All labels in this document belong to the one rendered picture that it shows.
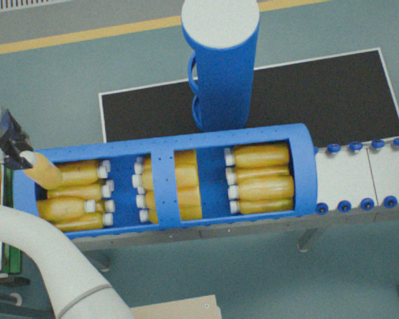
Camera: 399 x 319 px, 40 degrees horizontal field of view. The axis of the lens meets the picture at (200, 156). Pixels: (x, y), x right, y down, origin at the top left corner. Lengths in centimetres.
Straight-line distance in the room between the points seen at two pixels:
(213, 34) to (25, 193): 85
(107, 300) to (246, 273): 190
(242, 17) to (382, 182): 75
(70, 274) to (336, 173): 121
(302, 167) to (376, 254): 134
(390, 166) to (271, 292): 104
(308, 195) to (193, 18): 79
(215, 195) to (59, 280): 100
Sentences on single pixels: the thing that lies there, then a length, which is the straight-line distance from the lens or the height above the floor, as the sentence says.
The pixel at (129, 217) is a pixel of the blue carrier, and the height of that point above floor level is 98.
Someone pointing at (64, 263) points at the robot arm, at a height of 185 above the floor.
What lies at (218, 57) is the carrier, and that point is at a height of 97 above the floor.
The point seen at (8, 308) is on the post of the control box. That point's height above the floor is 61.
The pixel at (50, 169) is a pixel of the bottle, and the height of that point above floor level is 135.
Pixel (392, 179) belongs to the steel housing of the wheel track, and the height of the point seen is 93.
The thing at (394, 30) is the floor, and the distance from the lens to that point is 335.
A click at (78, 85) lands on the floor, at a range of 315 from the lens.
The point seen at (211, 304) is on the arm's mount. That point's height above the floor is 106.
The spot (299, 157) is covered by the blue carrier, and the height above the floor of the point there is 123.
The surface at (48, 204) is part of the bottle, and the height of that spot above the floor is 113.
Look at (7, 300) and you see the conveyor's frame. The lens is 277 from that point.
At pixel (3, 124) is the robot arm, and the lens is 121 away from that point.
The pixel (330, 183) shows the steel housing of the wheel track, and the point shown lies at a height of 93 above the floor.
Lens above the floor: 273
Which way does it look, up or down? 71 degrees down
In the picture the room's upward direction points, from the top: 7 degrees counter-clockwise
